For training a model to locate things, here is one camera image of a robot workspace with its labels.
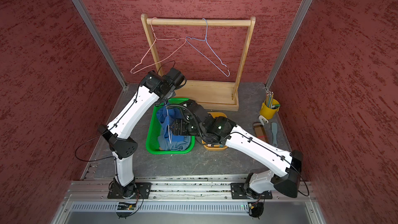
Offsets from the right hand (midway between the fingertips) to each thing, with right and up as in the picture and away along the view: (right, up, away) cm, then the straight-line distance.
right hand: (177, 131), depth 67 cm
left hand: (-9, +15, +9) cm, 20 cm away
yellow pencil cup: (+54, +5, +31) cm, 62 cm away
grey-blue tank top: (-10, -10, +16) cm, 22 cm away
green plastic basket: (-18, -11, +20) cm, 29 cm away
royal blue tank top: (-6, +6, +4) cm, 9 cm away
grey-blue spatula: (+56, -6, +28) cm, 63 cm away
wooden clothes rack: (+21, +17, +52) cm, 59 cm away
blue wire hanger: (+15, +48, +31) cm, 60 cm away
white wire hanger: (-4, +2, +2) cm, 5 cm away
